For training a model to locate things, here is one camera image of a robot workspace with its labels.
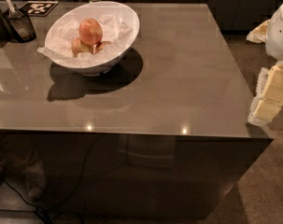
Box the white crumpled paper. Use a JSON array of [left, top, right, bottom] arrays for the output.
[[37, 11, 140, 69]]

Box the red-yellow apple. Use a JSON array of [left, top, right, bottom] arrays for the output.
[[78, 19, 103, 45]]

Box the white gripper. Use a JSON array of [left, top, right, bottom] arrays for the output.
[[247, 4, 283, 127]]

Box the white bowl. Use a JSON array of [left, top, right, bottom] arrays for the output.
[[38, 1, 140, 77]]

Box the lower left apple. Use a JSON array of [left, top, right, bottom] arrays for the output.
[[71, 37, 93, 57]]

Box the black floor cable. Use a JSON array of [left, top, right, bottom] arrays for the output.
[[0, 166, 86, 224]]

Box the black scoop with handle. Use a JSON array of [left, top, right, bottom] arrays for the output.
[[3, 0, 36, 43]]

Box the black white marker tag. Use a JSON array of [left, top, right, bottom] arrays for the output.
[[21, 1, 58, 17]]

